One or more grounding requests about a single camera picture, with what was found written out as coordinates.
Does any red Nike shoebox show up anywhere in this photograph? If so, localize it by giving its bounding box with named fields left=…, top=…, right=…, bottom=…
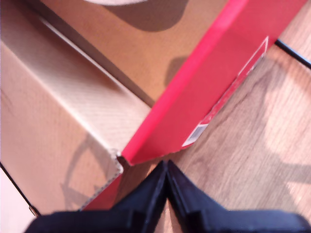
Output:
left=0, top=0, right=308, bottom=216

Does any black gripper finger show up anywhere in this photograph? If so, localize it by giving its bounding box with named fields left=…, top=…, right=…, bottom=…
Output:
left=167, top=159, right=221, bottom=233
left=113, top=160, right=169, bottom=233

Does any blue suede white-striped shoe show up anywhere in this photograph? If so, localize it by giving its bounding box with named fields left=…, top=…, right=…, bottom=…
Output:
left=81, top=0, right=150, bottom=6

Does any black table cable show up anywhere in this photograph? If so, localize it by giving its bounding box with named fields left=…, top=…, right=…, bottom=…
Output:
left=274, top=39, right=311, bottom=69

